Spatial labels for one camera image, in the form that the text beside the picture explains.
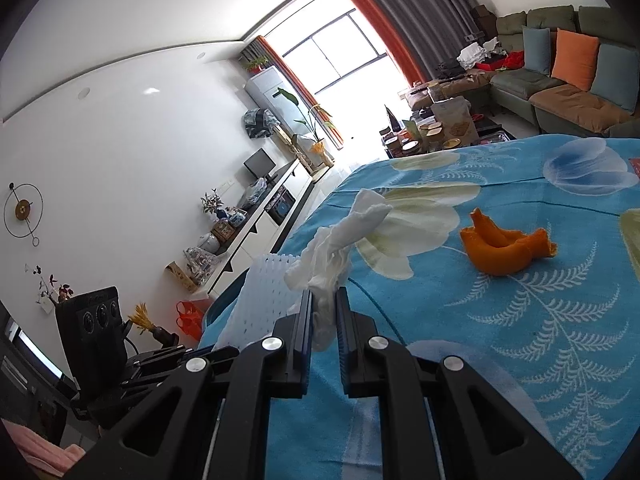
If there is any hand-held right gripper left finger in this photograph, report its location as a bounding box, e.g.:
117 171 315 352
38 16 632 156
62 287 315 480

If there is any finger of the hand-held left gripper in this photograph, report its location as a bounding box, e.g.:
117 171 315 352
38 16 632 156
121 364 177 397
131 344 242 368

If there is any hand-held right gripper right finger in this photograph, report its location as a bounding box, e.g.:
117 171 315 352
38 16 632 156
334 286 586 480

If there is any teal plastic bin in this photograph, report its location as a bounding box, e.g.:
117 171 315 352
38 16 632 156
200 267 251 341

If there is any white tissue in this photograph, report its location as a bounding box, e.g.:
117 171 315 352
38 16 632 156
284 189 393 351

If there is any dried wheat in vase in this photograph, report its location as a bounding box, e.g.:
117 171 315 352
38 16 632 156
127 302 181 348

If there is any orange plastic bag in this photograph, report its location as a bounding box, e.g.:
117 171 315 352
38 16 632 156
175 300 213 337

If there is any red-leaved plant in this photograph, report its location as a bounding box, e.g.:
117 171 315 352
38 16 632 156
25 262 73 316

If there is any dark framed screen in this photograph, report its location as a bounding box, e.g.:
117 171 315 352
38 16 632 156
0 305 76 396

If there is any tan gift box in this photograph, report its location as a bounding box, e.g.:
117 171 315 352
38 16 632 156
165 261 198 293

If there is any white and black TV cabinet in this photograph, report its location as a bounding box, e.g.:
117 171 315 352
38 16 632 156
197 160 316 301

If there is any clear wrapped ornament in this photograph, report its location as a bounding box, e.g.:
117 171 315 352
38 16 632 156
182 246 223 286

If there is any black stereo unit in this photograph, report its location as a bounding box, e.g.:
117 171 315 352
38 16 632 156
267 187 296 223

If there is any clear plastic wrapped bundle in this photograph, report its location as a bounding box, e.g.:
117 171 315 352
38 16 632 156
236 177 268 211

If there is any small potted plant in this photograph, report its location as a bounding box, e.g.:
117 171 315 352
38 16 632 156
201 189 226 221

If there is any blue floral blanket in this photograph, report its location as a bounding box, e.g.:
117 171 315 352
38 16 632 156
197 135 640 480

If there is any orange peel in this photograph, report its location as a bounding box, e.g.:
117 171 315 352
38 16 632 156
459 207 558 277

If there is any black computer monitor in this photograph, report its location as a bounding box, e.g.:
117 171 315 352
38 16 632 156
243 149 277 181

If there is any tall leafy potted plant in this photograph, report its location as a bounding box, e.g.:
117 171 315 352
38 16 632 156
275 87 337 168

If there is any covered standing fan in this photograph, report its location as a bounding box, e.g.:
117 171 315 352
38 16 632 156
242 107 281 140

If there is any white standing air conditioner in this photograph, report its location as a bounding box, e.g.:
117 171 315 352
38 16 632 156
244 65 321 133

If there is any black glass coffee table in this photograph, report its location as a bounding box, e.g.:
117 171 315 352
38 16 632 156
380 105 516 161

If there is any orange curtain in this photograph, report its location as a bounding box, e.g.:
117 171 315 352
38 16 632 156
260 35 346 151
337 0 433 88

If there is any large window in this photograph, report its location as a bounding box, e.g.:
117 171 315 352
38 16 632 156
262 0 416 166

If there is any white clothes pile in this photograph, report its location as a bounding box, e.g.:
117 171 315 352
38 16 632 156
457 37 501 68

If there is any red cloth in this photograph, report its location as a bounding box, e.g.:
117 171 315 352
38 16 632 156
475 50 526 73

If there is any grey-green sofa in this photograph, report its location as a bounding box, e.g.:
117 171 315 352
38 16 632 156
407 4 640 138

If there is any grey curtain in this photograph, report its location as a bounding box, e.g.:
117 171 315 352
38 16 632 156
350 0 496 83

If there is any blue cushion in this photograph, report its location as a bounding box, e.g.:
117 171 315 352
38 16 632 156
520 25 553 76
590 42 640 113

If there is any dark brown box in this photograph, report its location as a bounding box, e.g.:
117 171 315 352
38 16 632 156
470 5 498 36

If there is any orange cushion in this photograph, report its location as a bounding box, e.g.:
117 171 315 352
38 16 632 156
550 28 601 92

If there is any round wall clock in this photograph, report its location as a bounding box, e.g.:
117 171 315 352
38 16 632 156
4 182 45 247

